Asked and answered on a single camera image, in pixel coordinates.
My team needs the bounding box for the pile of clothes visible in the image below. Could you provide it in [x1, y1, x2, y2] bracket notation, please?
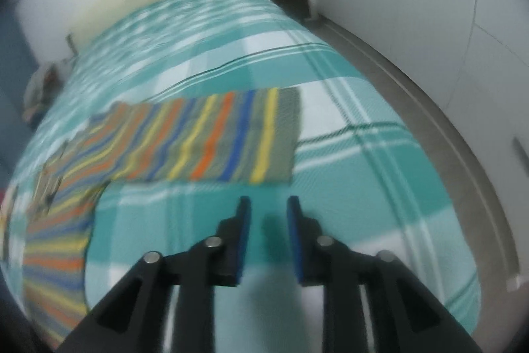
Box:
[22, 61, 76, 127]

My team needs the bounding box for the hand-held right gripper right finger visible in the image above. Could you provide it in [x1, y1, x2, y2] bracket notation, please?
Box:
[287, 195, 484, 353]

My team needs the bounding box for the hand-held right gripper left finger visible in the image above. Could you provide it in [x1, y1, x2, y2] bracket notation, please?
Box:
[56, 196, 253, 353]

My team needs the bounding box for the multicolour striped garment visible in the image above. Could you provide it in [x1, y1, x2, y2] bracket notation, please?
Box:
[22, 87, 302, 349]

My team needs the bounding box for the folded cream cloth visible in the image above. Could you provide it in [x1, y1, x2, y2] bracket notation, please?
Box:
[31, 142, 70, 218]

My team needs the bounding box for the teal checked bed blanket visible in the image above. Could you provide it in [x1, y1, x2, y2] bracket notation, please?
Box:
[0, 0, 482, 353]

